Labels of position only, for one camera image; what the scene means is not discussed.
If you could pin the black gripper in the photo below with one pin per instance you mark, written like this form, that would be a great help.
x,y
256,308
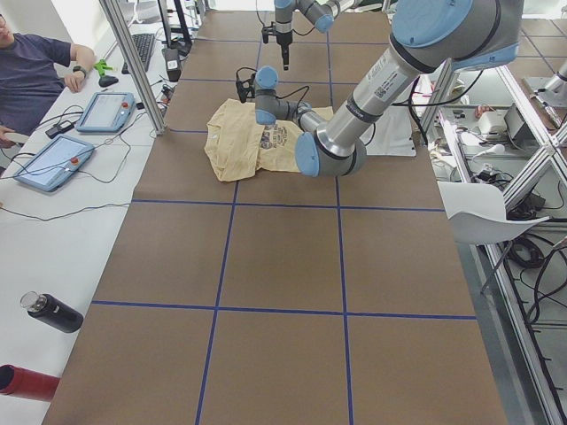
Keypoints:
x,y
283,39

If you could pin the cream long-sleeve printed shirt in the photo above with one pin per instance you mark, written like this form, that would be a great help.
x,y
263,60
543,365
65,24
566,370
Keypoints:
x,y
238,147

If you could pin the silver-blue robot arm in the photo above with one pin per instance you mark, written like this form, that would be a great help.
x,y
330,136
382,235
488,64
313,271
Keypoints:
x,y
474,35
321,16

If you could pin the black keyboard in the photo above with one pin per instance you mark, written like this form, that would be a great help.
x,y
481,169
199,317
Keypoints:
x,y
144,44

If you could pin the black computer mouse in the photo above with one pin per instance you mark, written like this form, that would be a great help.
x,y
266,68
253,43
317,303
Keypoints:
x,y
107,80

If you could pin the green plastic tool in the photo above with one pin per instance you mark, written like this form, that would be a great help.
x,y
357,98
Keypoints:
x,y
102,67

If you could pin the blue teach pendant far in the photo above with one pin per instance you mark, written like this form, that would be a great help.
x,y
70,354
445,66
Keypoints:
x,y
106,113

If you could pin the blue teach pendant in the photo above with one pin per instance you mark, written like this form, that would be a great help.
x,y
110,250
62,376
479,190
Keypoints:
x,y
53,165
106,113

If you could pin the blue teach pendant near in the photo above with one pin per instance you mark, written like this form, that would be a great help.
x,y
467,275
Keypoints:
x,y
53,165

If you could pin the seated person navy shirt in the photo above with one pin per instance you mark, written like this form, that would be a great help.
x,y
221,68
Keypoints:
x,y
34,72

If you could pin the black water bottle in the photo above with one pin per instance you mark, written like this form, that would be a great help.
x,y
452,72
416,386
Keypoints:
x,y
51,311

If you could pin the red cylinder bottle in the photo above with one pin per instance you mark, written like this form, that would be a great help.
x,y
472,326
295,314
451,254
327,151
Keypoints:
x,y
24,383

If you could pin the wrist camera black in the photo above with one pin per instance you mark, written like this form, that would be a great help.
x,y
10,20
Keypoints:
x,y
245,88
267,32

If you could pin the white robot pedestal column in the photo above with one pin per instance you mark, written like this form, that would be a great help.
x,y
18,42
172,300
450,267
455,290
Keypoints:
x,y
391,135

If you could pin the aluminium frame post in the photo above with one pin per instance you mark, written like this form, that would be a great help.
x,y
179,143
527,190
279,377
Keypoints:
x,y
128,49

